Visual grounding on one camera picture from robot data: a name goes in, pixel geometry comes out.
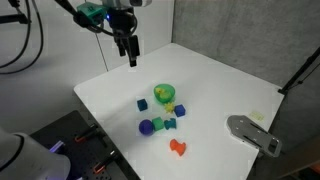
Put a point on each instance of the green cube block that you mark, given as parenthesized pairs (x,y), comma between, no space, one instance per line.
(158,124)

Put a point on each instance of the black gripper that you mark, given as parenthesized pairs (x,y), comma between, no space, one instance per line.
(121,21)

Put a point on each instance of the orange notched block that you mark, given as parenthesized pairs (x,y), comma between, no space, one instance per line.
(177,147)

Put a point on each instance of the grey metal plate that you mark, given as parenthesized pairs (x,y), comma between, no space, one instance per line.
(251,133)

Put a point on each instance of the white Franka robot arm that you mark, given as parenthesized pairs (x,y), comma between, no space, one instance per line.
(33,160)

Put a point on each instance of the purple spiky ball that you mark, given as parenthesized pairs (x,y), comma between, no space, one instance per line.
(146,127)

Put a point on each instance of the pale yellow paper tag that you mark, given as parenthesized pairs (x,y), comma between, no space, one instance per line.
(256,116)

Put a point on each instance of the black stand pole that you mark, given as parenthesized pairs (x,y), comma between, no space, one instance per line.
(300,71)

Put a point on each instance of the black perforated base board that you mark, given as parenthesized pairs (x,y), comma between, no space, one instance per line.
(80,156)

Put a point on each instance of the teal notched block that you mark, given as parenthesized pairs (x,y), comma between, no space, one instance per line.
(170,124)

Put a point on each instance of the green plastic bowl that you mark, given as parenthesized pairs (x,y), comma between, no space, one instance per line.
(165,100)

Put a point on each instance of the blue hexagonal block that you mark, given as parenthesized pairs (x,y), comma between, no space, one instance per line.
(180,110)

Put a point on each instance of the dark blue cube block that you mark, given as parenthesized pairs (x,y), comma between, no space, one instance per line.
(142,105)

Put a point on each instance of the yellow spiky star toy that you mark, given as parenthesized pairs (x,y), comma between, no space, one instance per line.
(169,107)

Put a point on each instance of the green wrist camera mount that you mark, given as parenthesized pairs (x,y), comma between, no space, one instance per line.
(90,12)

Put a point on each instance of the small yellow toy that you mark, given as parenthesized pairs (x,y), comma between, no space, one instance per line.
(159,91)

